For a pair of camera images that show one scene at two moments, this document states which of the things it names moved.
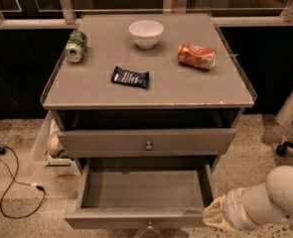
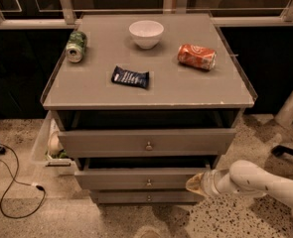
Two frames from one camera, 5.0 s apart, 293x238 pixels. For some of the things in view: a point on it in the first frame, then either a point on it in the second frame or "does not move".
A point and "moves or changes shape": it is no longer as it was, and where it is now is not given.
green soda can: x=75 y=46 does not move
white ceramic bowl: x=146 y=34 does not move
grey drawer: x=142 y=192 moves or changes shape
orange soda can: x=198 y=57 does not move
